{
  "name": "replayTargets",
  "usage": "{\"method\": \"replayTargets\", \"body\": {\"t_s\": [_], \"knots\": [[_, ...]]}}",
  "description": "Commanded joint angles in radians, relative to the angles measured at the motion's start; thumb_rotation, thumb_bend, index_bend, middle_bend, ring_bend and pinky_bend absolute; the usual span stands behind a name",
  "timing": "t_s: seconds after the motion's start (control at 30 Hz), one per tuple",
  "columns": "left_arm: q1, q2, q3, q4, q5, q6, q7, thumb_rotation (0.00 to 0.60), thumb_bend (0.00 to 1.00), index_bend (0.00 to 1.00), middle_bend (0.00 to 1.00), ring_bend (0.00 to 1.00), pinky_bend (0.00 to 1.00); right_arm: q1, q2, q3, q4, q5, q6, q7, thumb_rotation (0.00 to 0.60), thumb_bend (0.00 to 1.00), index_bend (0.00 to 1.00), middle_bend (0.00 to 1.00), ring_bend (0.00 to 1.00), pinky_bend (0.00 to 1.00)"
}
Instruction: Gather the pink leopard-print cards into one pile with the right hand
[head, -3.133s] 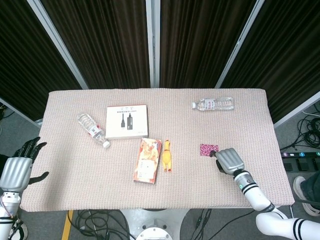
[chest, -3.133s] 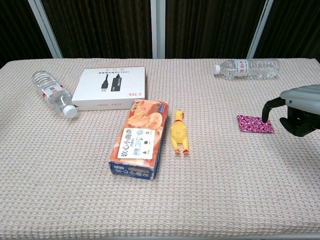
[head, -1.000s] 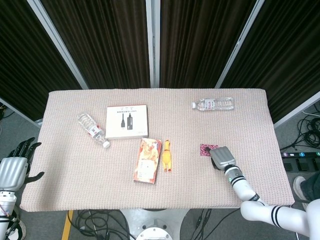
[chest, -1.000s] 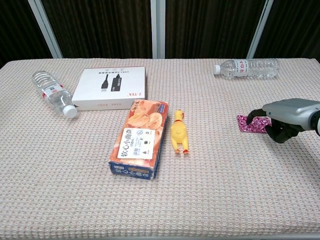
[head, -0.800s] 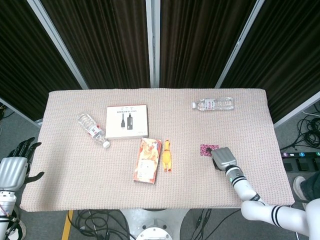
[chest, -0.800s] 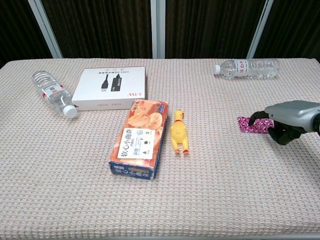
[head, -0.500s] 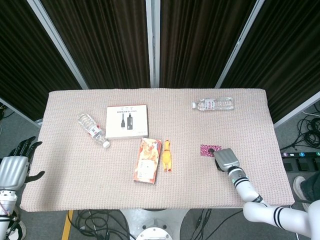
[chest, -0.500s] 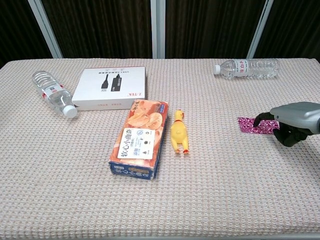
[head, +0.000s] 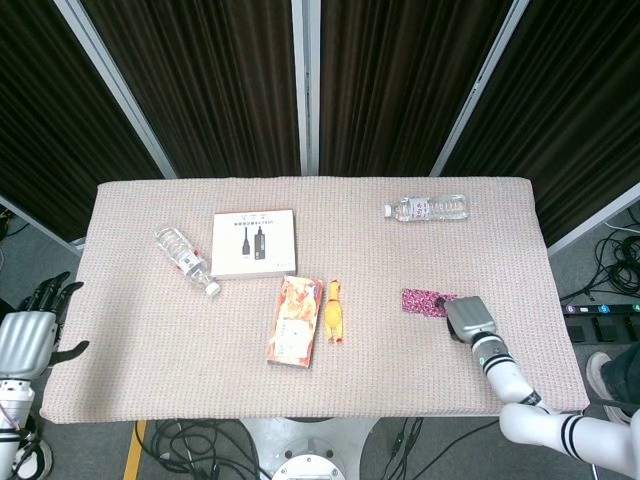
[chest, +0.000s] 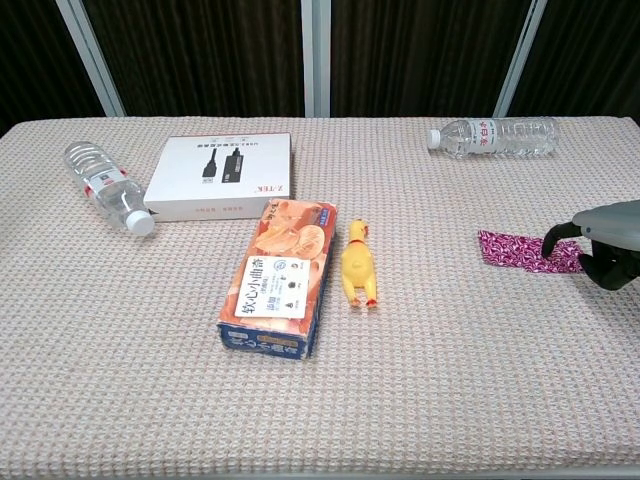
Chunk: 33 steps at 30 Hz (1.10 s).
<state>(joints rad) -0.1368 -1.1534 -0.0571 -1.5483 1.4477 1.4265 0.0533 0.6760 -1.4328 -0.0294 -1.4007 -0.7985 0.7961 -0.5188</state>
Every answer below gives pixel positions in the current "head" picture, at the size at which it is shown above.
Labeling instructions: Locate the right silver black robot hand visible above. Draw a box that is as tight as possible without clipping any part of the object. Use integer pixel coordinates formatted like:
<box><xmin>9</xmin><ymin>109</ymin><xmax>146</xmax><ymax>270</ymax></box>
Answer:
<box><xmin>434</xmin><ymin>295</ymin><xmax>498</xmax><ymax>345</ymax></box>

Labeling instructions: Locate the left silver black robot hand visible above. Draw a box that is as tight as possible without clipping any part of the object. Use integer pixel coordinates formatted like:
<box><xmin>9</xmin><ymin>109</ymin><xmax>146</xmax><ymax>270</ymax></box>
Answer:
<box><xmin>0</xmin><ymin>271</ymin><xmax>90</xmax><ymax>379</ymax></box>

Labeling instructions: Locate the pink patterned card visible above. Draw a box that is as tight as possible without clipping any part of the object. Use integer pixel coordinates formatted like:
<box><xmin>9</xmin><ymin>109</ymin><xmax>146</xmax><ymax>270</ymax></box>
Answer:
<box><xmin>401</xmin><ymin>288</ymin><xmax>457</xmax><ymax>320</ymax></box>

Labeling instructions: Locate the white grey robot base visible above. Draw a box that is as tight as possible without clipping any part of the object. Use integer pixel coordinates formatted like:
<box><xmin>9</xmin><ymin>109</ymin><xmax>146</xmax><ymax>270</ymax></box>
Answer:
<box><xmin>239</xmin><ymin>417</ymin><xmax>381</xmax><ymax>480</ymax></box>

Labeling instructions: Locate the clear water bottle red print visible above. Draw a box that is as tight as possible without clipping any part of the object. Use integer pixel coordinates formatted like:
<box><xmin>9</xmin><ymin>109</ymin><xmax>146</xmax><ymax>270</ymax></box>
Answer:
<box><xmin>383</xmin><ymin>193</ymin><xmax>471</xmax><ymax>222</ymax></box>

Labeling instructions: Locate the yellow rubber chicken toy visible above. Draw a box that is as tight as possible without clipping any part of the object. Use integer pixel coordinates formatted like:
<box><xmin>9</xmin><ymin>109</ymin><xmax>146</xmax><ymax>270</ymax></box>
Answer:
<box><xmin>324</xmin><ymin>279</ymin><xmax>346</xmax><ymax>345</ymax></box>

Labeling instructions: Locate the white sneaker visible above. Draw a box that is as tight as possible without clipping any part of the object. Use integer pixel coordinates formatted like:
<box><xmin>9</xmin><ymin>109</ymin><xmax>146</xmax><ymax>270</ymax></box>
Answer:
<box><xmin>585</xmin><ymin>352</ymin><xmax>640</xmax><ymax>426</ymax></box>

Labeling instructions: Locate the yellow floor tape strip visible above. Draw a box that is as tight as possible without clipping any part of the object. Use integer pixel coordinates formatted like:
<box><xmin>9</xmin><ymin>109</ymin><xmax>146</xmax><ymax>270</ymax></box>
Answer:
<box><xmin>122</xmin><ymin>419</ymin><xmax>149</xmax><ymax>480</ymax></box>

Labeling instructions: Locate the dark trouser leg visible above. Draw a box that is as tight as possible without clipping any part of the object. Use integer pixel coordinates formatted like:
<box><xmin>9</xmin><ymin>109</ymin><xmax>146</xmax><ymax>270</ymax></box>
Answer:
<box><xmin>601</xmin><ymin>341</ymin><xmax>640</xmax><ymax>401</ymax></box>

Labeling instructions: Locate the orange cookie box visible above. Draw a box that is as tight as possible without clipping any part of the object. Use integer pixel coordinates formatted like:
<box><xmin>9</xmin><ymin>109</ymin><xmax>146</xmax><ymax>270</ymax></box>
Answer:
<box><xmin>264</xmin><ymin>274</ymin><xmax>325</xmax><ymax>370</ymax></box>

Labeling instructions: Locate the pink woven table cloth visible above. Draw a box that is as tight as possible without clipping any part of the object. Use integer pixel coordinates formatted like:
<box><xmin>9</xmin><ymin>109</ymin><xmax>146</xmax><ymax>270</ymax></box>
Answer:
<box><xmin>38</xmin><ymin>175</ymin><xmax>590</xmax><ymax>425</ymax></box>

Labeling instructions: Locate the clear water bottle white label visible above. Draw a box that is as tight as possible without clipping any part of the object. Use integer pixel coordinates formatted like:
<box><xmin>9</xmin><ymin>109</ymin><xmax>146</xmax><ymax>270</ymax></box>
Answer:
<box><xmin>153</xmin><ymin>226</ymin><xmax>222</xmax><ymax>298</ymax></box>

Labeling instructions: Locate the dark brown curtain panel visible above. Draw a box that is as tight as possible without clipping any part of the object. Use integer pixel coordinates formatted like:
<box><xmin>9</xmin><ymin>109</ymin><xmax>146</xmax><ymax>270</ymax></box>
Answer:
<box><xmin>319</xmin><ymin>0</ymin><xmax>511</xmax><ymax>177</ymax></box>
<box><xmin>82</xmin><ymin>0</ymin><xmax>301</xmax><ymax>179</ymax></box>
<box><xmin>439</xmin><ymin>0</ymin><xmax>640</xmax><ymax>246</ymax></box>
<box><xmin>0</xmin><ymin>0</ymin><xmax>166</xmax><ymax>241</ymax></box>

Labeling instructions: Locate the white flat product box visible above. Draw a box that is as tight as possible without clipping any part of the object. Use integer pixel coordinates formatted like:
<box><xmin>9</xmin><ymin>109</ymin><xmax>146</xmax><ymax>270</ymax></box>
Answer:
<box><xmin>210</xmin><ymin>208</ymin><xmax>301</xmax><ymax>281</ymax></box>

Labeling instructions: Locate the grey metal partition rail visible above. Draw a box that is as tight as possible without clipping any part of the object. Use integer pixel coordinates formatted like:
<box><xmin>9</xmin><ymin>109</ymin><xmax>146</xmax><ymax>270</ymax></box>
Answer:
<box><xmin>0</xmin><ymin>194</ymin><xmax>86</xmax><ymax>256</ymax></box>
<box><xmin>547</xmin><ymin>182</ymin><xmax>640</xmax><ymax>256</ymax></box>

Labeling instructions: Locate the black floor cable bundle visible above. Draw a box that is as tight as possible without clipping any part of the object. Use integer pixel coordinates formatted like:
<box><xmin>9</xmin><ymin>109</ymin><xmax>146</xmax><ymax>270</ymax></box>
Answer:
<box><xmin>559</xmin><ymin>207</ymin><xmax>640</xmax><ymax>304</ymax></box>
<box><xmin>134</xmin><ymin>418</ymin><xmax>274</xmax><ymax>480</ymax></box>

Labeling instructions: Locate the grey metal partition post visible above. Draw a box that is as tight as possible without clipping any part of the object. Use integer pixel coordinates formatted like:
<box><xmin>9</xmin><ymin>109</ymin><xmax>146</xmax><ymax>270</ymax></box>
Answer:
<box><xmin>429</xmin><ymin>0</ymin><xmax>531</xmax><ymax>177</ymax></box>
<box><xmin>291</xmin><ymin>0</ymin><xmax>321</xmax><ymax>176</ymax></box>
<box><xmin>53</xmin><ymin>0</ymin><xmax>179</xmax><ymax>180</ymax></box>

